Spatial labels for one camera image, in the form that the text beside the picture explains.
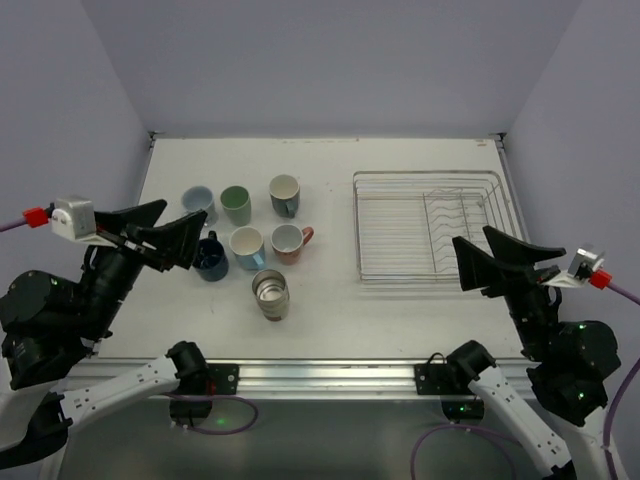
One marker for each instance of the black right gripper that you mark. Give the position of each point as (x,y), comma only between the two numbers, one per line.
(523,282)

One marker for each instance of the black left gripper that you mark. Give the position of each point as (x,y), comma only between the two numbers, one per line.
(133,245)

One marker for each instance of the pale blue footed cup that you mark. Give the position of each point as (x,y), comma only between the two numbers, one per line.
(200,198)

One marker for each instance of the dark blue mug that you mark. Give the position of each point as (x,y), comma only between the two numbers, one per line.
(211,262)

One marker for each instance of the sage green cup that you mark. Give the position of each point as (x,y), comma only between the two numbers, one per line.
(236,204)

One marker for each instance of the light blue mug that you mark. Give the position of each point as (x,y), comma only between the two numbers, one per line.
(247,245)

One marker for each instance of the cream cup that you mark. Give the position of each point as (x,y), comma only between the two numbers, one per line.
(270,290)

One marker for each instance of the pink mug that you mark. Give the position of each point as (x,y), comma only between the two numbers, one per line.
(287,242)

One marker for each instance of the teal grey mug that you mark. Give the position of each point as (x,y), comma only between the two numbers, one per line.
(284,193)

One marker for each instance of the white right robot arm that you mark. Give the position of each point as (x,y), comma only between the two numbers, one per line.
(572,359)

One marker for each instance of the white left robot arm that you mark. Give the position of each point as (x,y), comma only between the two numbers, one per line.
(52,327)

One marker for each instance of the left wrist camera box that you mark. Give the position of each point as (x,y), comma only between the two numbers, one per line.
(73,218)

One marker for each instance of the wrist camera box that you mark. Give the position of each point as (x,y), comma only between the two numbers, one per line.
(585,268)
(73,218)

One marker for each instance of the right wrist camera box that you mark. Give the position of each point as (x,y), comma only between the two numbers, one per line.
(585,268)

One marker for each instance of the metal wire dish rack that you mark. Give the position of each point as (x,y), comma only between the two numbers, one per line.
(405,222)

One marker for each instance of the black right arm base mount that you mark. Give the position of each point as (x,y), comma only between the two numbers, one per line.
(448,377)

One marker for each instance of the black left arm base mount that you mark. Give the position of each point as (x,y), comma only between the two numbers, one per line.
(197,377)

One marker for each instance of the aluminium front rail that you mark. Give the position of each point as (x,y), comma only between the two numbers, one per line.
(307,379)

